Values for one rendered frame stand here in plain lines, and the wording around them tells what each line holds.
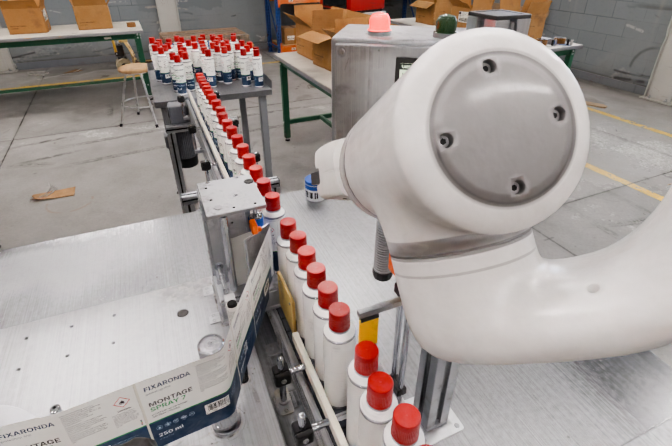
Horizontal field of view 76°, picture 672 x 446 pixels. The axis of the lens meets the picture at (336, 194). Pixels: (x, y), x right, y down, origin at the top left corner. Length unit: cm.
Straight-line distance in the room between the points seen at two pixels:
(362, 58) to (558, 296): 34
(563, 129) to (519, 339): 9
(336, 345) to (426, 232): 50
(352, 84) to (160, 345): 67
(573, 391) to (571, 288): 79
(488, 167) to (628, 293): 8
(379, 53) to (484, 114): 31
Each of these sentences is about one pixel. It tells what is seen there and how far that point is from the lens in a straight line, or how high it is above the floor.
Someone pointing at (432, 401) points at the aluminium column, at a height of 91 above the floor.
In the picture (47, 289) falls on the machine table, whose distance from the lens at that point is 130.
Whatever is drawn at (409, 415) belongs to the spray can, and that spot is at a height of 108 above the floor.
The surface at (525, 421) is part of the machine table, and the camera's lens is 93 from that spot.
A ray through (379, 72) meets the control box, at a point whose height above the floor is 144.
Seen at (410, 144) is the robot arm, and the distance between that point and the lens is 17.
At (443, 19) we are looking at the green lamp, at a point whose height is 149.
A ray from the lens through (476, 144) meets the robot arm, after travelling 17.
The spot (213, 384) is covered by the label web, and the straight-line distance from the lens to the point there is 71.
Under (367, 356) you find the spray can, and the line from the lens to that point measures 62.
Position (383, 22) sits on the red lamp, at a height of 149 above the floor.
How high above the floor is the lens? 156
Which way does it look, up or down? 30 degrees down
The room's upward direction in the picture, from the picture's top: straight up
